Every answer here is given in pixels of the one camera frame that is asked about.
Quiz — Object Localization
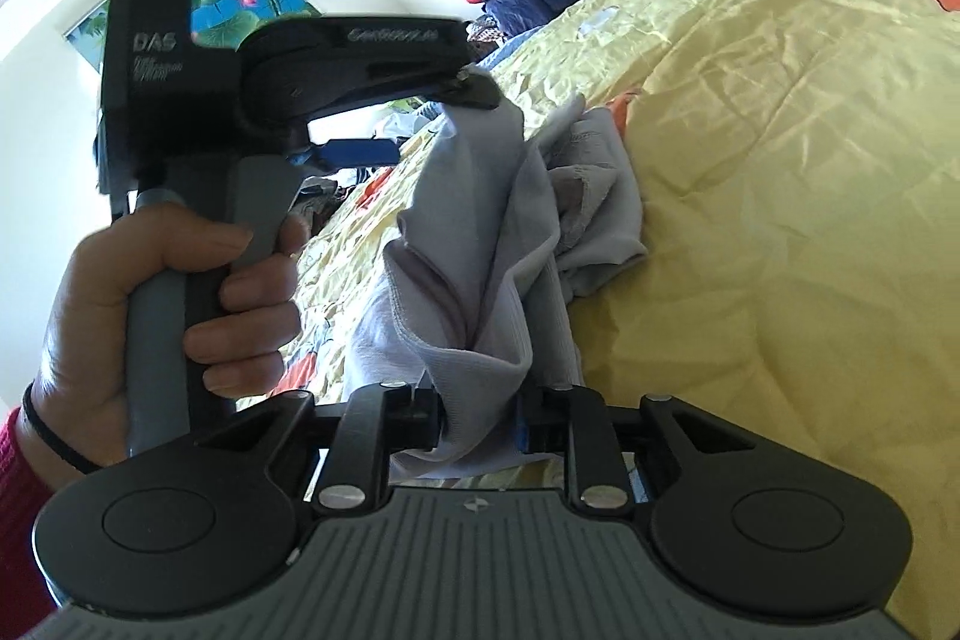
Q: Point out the light lavender lace garment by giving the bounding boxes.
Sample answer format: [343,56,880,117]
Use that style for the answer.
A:
[345,94,647,479]

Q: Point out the lotus pond poster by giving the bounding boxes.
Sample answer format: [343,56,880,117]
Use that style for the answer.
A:
[65,0,319,85]

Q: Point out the red sleeve forearm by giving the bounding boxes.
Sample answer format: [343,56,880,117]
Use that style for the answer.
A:
[0,409,55,640]

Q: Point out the person's left hand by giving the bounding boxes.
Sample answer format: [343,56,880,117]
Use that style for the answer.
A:
[16,203,309,491]

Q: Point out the yellow carrot print quilt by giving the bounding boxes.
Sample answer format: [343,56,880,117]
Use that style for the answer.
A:
[239,0,960,640]

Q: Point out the black hair tie wristband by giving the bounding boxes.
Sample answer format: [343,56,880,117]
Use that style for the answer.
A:
[21,385,101,474]

